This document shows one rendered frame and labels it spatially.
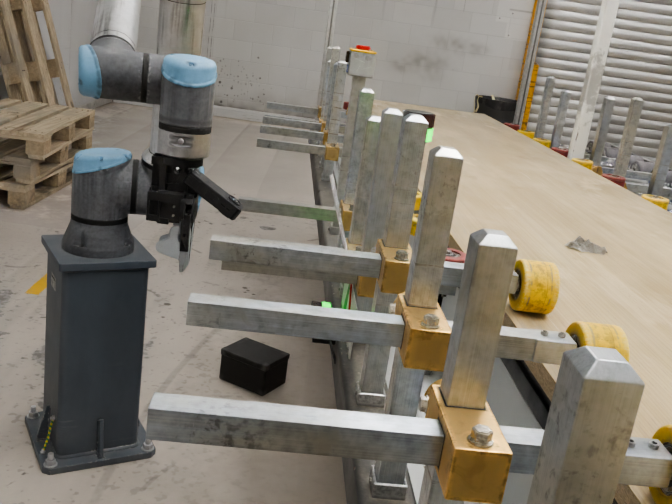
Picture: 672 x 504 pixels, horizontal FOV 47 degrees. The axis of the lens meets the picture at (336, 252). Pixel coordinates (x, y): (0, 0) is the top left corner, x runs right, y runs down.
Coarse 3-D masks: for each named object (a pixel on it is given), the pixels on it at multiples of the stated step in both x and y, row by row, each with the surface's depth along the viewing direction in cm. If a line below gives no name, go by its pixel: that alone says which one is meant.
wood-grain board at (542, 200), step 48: (432, 144) 282; (480, 144) 301; (528, 144) 321; (480, 192) 206; (528, 192) 216; (576, 192) 226; (624, 192) 238; (528, 240) 163; (624, 240) 175; (576, 288) 134; (624, 288) 138
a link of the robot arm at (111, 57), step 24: (120, 0) 152; (96, 24) 146; (120, 24) 145; (96, 48) 136; (120, 48) 138; (96, 72) 134; (120, 72) 135; (144, 72) 136; (96, 96) 138; (120, 96) 138; (144, 96) 138
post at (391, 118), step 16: (384, 112) 137; (400, 112) 137; (384, 128) 137; (384, 144) 138; (384, 160) 139; (384, 176) 140; (384, 192) 141; (368, 208) 143; (384, 208) 142; (368, 224) 142; (384, 224) 142; (368, 240) 143; (368, 304) 147
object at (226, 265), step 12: (228, 264) 139; (240, 264) 139; (252, 264) 139; (288, 276) 141; (300, 276) 141; (312, 276) 141; (324, 276) 141; (336, 276) 141; (348, 276) 141; (444, 288) 143
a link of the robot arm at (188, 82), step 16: (176, 64) 126; (192, 64) 127; (208, 64) 128; (176, 80) 127; (192, 80) 127; (208, 80) 128; (160, 96) 131; (176, 96) 127; (192, 96) 127; (208, 96) 129; (160, 112) 130; (176, 112) 128; (192, 112) 128; (208, 112) 130; (160, 128) 131; (176, 128) 129; (192, 128) 129; (208, 128) 132
